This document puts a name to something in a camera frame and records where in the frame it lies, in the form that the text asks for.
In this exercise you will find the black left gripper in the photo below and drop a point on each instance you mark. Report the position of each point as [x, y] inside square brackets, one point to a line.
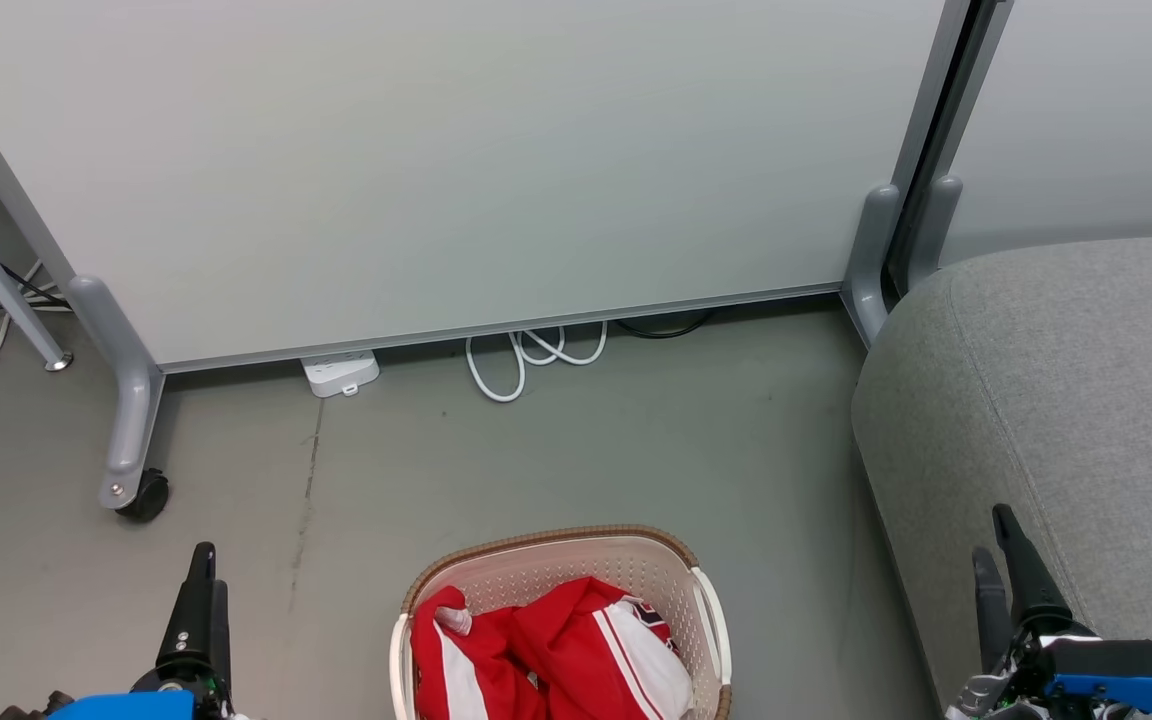
[198, 698]

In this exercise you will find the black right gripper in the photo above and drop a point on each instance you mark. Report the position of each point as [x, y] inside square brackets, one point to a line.
[1101, 658]

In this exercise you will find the red and white garment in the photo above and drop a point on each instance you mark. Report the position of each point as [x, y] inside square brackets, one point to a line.
[556, 650]

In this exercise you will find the grey fabric sofa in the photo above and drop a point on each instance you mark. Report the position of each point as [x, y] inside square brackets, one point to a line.
[1056, 400]

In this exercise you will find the black caster wheel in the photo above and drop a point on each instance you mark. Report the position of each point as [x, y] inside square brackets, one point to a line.
[148, 497]

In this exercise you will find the grey panel leg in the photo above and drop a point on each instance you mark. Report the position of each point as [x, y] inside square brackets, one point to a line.
[126, 400]

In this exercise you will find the white power strip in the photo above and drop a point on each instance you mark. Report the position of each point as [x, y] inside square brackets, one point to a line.
[340, 373]

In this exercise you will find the grey panel foot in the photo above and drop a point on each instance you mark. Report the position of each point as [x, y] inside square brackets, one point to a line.
[868, 260]
[931, 230]

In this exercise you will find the cream perforated laundry basket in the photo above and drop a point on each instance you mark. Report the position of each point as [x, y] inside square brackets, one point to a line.
[576, 555]

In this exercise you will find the narrow white partition panel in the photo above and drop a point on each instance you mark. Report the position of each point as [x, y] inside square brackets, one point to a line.
[1086, 120]

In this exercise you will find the large white partition panel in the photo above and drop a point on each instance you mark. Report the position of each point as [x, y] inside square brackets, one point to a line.
[436, 150]

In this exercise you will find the blue left camera mount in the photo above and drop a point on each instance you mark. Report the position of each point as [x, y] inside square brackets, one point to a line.
[126, 707]

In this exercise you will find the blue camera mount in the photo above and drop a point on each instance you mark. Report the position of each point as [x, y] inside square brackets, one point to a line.
[1136, 692]
[126, 707]

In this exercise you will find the blue right camera mount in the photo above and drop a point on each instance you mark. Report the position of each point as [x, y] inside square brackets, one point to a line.
[1136, 692]

